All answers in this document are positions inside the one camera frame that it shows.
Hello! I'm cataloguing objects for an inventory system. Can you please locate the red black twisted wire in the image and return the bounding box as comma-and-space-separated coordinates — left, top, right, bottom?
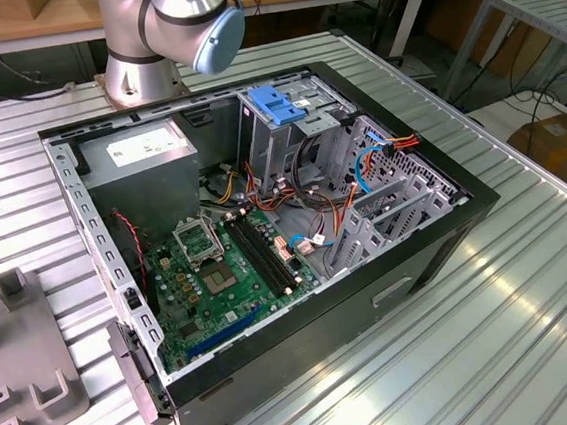
111, 208, 149, 293

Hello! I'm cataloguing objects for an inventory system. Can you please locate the CPU socket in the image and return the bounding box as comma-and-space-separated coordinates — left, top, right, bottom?
195, 259, 246, 300

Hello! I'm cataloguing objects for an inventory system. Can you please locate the blue flat data wire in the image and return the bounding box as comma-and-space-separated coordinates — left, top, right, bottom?
280, 142, 401, 256

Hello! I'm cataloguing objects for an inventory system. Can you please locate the multicolour power wire bundle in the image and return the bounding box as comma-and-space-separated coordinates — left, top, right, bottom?
241, 155, 314, 218

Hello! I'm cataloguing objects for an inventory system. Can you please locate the blue plastic cage latch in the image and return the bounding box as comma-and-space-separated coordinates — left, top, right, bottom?
247, 83, 309, 130

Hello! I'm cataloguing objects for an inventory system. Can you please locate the blue expansion slot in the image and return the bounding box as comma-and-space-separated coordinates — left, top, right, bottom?
180, 302, 271, 363

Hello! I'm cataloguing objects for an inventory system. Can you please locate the black RAM slot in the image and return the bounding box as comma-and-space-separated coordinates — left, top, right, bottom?
224, 212, 296, 303
236, 206, 306, 294

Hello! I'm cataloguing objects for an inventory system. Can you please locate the brown cardboard box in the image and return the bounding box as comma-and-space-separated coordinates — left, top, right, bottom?
505, 113, 567, 216

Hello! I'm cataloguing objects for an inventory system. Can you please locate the grey plastic case handle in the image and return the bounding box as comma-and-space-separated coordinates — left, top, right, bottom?
105, 315, 177, 425

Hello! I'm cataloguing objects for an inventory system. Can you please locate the yellow black wire bundle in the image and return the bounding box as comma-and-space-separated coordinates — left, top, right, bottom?
211, 169, 241, 205

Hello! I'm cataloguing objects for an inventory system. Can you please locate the grey power supply box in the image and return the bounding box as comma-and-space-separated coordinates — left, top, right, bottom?
73, 115, 207, 248

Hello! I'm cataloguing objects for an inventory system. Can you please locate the metal slat side table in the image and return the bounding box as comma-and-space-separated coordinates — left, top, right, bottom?
435, 0, 567, 102

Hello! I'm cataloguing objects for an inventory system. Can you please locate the thick black cable bundle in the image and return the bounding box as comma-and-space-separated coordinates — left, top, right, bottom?
290, 130, 359, 207

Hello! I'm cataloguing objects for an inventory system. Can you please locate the green motherboard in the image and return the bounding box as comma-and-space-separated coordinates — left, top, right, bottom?
137, 202, 329, 377

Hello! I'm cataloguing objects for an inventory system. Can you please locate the metal socket cover frame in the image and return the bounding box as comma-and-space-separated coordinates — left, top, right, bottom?
170, 212, 225, 272

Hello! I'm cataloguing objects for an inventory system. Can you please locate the red yellow power wire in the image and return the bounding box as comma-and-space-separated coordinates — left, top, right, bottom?
380, 131, 423, 162

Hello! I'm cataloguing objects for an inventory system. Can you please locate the black case fan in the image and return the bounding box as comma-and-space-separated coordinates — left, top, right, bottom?
107, 207, 162, 318

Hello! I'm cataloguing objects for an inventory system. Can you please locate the grey metal drive cage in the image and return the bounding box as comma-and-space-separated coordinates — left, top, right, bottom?
229, 64, 362, 197

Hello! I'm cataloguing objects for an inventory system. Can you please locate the black open PC case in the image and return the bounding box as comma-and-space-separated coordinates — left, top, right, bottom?
32, 44, 524, 425

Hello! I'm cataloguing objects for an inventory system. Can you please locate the grey metal disk bay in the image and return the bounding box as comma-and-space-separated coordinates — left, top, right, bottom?
310, 104, 473, 279

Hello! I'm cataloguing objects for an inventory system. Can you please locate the grey parts rack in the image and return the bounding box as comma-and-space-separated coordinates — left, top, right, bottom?
0, 262, 93, 425

